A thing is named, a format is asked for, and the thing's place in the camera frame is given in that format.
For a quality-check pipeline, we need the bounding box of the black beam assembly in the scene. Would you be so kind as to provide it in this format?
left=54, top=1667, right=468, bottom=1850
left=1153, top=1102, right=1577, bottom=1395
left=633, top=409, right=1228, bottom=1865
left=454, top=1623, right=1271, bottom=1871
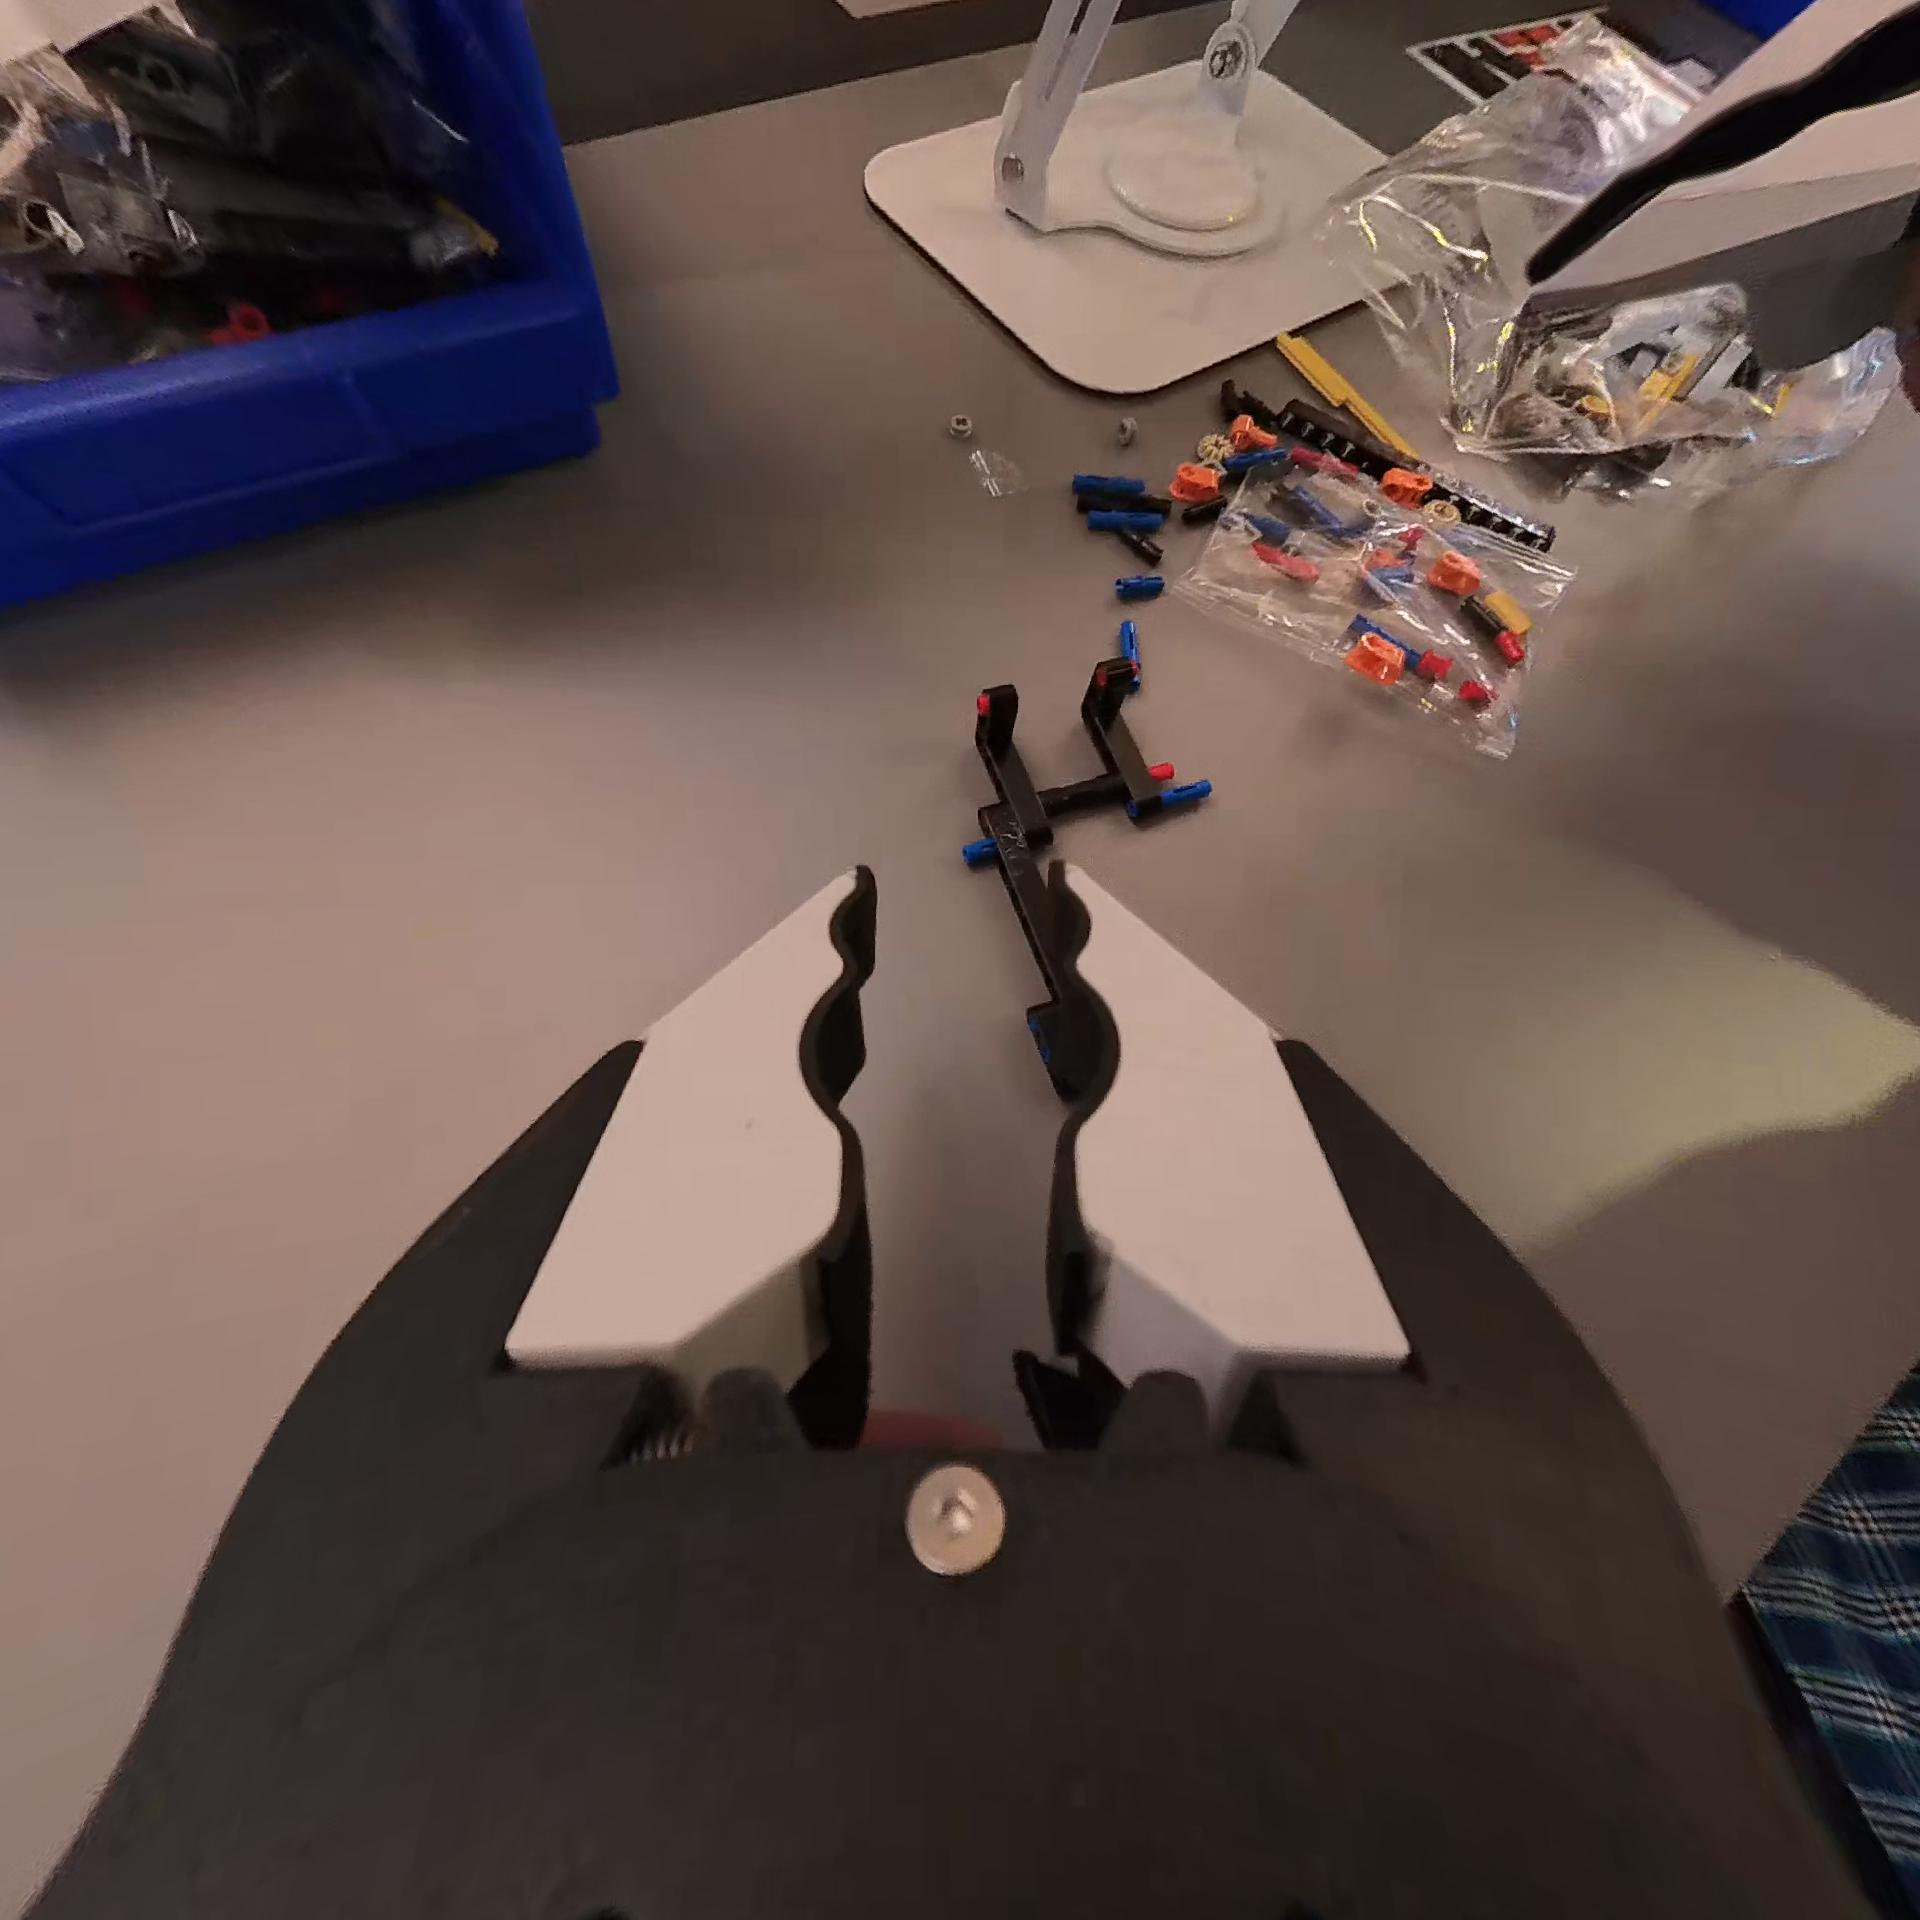
left=959, top=655, right=1214, bottom=1103

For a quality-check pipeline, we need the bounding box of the person's plaid shirt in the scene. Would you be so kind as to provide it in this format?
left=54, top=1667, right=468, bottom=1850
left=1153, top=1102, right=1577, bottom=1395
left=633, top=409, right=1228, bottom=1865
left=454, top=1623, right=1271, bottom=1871
left=1739, top=1380, right=1920, bottom=1906

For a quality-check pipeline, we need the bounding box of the blue storage bin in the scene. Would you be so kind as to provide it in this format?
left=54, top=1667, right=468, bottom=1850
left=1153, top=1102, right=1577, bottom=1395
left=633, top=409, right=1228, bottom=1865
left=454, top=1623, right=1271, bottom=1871
left=0, top=0, right=620, bottom=607

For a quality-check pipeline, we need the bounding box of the yellow technic beam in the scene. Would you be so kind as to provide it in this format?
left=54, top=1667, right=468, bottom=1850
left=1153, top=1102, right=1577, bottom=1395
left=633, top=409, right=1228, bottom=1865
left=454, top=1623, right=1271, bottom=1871
left=1288, top=335, right=1420, bottom=460

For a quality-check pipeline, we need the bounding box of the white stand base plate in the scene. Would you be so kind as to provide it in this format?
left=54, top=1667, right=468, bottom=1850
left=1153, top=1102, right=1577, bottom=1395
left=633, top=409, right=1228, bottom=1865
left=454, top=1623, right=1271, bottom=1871
left=863, top=0, right=1390, bottom=395

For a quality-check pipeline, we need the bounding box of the grey desk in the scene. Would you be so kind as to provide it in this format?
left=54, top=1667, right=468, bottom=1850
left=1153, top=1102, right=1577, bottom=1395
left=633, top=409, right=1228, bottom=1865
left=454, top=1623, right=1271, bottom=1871
left=0, top=0, right=1920, bottom=1906

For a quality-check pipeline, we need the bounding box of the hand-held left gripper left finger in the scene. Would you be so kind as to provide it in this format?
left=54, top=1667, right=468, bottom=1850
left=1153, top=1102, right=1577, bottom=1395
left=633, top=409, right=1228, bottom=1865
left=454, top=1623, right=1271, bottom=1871
left=504, top=865, right=883, bottom=1451

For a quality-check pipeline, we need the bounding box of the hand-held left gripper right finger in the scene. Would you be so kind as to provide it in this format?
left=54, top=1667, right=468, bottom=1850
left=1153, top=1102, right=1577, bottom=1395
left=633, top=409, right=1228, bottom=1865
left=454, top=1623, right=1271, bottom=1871
left=1014, top=861, right=1417, bottom=1451

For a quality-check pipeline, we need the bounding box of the small clear parts bag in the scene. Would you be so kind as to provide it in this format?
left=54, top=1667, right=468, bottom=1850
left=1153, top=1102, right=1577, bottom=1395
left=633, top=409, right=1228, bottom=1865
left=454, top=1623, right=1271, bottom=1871
left=1177, top=479, right=1577, bottom=758

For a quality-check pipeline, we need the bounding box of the large clear parts bag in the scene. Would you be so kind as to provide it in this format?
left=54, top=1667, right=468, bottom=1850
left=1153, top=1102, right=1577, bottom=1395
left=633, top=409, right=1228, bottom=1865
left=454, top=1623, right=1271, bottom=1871
left=1327, top=66, right=1900, bottom=495

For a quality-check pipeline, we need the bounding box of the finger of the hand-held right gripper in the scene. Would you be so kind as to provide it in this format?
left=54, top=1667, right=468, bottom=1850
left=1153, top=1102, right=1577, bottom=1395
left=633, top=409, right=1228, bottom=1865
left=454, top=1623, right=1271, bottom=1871
left=1590, top=0, right=1920, bottom=227
left=1527, top=66, right=1920, bottom=325

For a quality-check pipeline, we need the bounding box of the printed sticker sheet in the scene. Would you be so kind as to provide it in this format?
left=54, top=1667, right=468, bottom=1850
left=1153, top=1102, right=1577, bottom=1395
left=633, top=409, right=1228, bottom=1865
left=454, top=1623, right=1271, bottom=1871
left=1407, top=11, right=1727, bottom=108

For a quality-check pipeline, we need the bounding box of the long black beam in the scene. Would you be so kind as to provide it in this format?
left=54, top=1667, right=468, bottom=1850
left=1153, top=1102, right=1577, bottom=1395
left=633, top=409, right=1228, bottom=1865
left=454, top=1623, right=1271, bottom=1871
left=1217, top=380, right=1556, bottom=549

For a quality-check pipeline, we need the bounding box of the pile of clear parts bags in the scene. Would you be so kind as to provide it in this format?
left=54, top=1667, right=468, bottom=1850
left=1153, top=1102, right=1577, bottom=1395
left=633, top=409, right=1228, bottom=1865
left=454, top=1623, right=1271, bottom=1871
left=0, top=0, right=504, bottom=383

